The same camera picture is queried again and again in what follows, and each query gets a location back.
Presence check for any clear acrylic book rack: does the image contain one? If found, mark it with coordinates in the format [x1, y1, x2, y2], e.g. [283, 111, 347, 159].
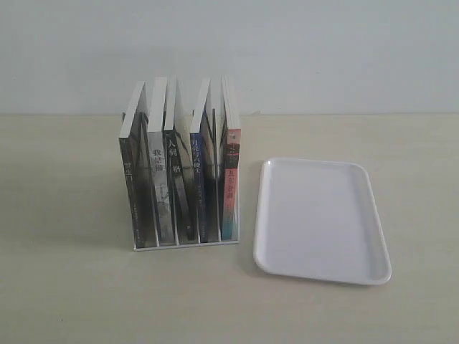
[133, 113, 240, 252]

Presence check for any blue spine book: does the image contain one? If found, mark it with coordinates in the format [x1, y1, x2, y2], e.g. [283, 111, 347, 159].
[189, 77, 213, 243]

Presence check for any red teal spine book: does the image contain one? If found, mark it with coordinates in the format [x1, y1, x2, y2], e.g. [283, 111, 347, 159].
[221, 76, 242, 241]

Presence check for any white plastic tray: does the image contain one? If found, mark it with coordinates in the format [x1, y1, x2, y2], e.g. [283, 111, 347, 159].
[253, 158, 392, 286]

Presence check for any black white spine book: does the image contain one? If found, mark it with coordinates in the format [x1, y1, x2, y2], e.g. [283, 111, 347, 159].
[163, 77, 197, 243]

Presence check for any grey spine book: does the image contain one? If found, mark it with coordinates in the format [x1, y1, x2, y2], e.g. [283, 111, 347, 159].
[147, 77, 175, 246]

